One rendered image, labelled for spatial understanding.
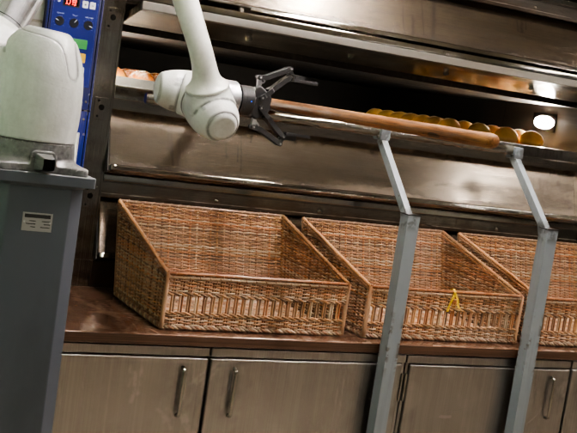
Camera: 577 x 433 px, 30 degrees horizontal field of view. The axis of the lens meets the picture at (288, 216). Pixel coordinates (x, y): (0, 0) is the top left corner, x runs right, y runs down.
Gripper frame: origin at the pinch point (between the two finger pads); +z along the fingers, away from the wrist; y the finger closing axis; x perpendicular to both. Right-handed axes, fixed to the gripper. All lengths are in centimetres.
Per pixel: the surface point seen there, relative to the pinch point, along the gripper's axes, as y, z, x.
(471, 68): -21, 78, -41
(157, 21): -19, -25, -53
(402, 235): 30.0, 33.3, 2.0
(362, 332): 60, 31, -7
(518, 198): 20, 116, -55
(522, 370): 66, 81, 4
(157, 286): 51, -29, -14
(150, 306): 57, -29, -16
